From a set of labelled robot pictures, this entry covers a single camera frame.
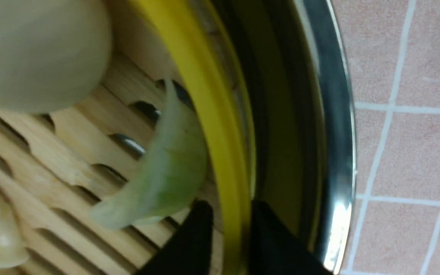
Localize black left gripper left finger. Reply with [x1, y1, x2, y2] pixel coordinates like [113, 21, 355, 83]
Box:
[136, 201, 214, 275]

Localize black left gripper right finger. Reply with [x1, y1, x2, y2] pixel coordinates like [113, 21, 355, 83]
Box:
[249, 200, 332, 275]

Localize yellow bamboo steamer basket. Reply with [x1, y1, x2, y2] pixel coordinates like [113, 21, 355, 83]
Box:
[0, 0, 254, 275]

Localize stainless steel pot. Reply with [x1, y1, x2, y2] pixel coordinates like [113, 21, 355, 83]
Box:
[189, 0, 357, 274]

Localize green dumpling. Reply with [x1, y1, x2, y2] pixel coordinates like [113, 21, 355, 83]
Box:
[90, 79, 209, 230]

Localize pink checkered tablecloth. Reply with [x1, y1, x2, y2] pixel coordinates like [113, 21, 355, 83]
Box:
[332, 0, 440, 275]

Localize yellowish round bun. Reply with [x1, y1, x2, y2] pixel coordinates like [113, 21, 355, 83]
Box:
[0, 0, 112, 113]

